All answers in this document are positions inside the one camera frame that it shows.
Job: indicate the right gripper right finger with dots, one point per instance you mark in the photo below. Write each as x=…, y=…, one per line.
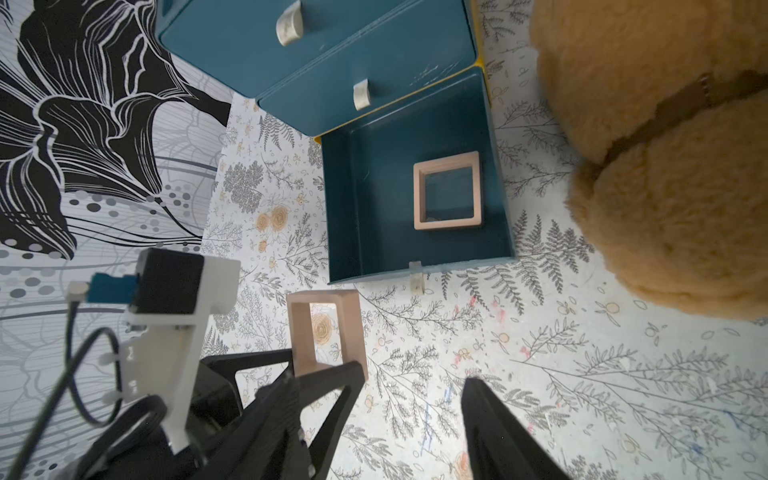
x=498, y=446

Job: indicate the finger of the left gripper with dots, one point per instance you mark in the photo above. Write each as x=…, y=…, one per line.
x=348, y=379

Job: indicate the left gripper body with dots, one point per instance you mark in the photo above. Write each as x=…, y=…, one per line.
x=213, y=434

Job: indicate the pink brooch box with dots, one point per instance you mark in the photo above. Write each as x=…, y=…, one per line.
x=422, y=170
x=351, y=331

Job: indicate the teal drawer cabinet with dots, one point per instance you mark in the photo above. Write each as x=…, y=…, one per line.
x=382, y=85

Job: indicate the brown teddy bear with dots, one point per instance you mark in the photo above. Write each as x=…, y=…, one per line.
x=666, y=104

